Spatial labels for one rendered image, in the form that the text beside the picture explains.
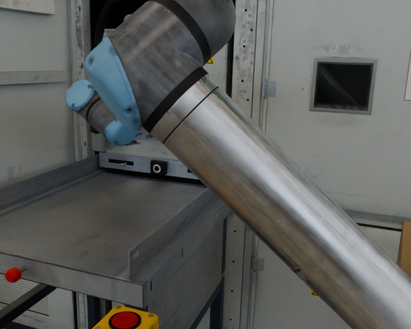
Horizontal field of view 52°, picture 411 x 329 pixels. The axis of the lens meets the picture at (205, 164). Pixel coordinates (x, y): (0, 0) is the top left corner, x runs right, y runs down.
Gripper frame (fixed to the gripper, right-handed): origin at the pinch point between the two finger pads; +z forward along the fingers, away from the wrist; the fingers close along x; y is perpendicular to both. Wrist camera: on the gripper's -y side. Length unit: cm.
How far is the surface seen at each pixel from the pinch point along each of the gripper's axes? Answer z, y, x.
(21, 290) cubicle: 45, -64, -62
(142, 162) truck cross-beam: 16.5, -3.0, -2.9
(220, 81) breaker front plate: 1.8, 27.2, 25.1
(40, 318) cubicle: 51, -54, -73
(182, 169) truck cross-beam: 17.2, 13.8, -3.7
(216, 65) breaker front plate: -0.9, 25.4, 29.5
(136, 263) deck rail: -41, 33, -40
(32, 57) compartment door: -21.4, -32.8, 19.2
